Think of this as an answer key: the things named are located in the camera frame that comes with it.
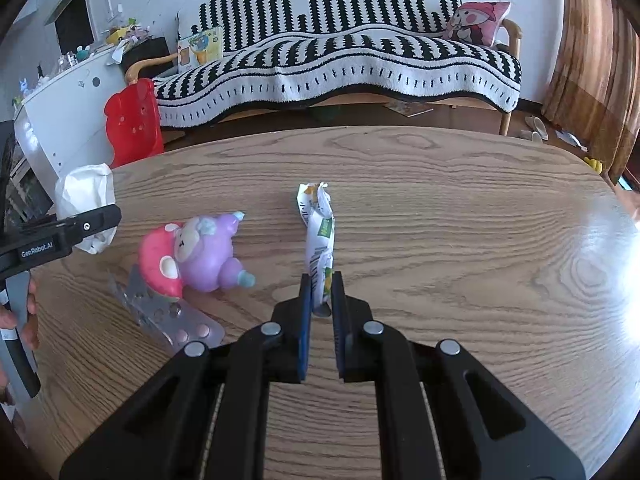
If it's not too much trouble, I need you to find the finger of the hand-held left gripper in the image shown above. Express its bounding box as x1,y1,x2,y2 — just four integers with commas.
54,203,123,253

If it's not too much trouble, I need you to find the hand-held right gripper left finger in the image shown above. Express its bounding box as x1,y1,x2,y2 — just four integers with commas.
59,272,314,480

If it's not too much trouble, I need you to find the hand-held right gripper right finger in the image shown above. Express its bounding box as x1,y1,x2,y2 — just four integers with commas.
331,271,587,480

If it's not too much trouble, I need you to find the white plastic bag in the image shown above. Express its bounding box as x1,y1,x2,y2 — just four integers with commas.
54,162,119,256

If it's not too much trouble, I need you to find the white green snack wrapper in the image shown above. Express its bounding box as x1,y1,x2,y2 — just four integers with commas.
296,181,335,318

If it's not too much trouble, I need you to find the person's left hand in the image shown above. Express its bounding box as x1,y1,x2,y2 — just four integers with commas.
0,278,42,411

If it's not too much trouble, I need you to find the red plastic stool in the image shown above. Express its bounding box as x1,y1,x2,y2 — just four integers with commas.
103,78,165,168

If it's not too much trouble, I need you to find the white cabinet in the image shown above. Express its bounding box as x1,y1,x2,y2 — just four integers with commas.
14,42,128,196

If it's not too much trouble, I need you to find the purple pink toy figure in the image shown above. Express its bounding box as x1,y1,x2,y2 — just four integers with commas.
138,211,257,304

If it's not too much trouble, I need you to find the silver pill blister pack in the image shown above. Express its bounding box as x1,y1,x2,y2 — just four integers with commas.
107,266,225,353

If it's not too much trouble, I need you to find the wooden sofa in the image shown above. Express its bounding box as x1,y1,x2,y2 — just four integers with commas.
124,0,522,136

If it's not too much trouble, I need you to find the row of small trinkets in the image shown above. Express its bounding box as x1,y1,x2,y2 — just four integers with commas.
17,46,93,98

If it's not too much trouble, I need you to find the black box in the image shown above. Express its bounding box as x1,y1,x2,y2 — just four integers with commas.
122,36,171,73

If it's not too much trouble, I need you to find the toy clutter pile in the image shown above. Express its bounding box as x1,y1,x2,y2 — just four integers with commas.
102,17,151,66

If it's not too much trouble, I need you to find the colourful picture booklet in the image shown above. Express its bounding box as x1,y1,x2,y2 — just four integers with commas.
177,27,224,75

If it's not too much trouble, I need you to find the brown cardboard piece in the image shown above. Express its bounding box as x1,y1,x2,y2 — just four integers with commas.
385,100,434,117

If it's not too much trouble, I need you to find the black white striped sofa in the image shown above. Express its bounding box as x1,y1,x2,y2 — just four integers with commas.
152,0,522,128

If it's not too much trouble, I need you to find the white paper scrap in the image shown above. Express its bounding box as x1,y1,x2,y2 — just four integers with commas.
555,129,589,151

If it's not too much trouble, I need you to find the pink cartoon cushion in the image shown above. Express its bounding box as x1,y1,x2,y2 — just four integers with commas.
440,1,512,48

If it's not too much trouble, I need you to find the brown curtain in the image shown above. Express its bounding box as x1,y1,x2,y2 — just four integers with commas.
541,0,640,183

